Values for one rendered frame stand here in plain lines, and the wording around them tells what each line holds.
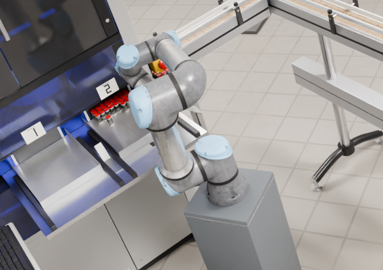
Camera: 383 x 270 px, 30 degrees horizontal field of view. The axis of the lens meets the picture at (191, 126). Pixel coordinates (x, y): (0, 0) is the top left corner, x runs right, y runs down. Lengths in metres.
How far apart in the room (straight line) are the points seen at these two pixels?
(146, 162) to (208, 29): 0.81
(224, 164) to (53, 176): 0.73
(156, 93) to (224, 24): 1.23
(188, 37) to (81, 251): 1.05
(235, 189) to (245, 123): 1.69
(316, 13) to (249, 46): 1.75
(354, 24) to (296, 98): 1.31
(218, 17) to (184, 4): 2.37
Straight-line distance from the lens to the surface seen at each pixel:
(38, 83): 2.74
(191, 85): 2.03
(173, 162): 2.27
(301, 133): 3.94
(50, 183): 2.77
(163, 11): 5.57
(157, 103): 2.02
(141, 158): 2.68
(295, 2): 3.22
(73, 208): 2.60
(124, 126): 2.87
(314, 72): 3.41
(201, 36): 3.16
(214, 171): 2.39
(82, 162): 2.79
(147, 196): 3.20
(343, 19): 3.02
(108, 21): 2.78
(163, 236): 3.37
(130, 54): 2.38
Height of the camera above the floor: 2.48
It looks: 36 degrees down
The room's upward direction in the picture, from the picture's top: 20 degrees counter-clockwise
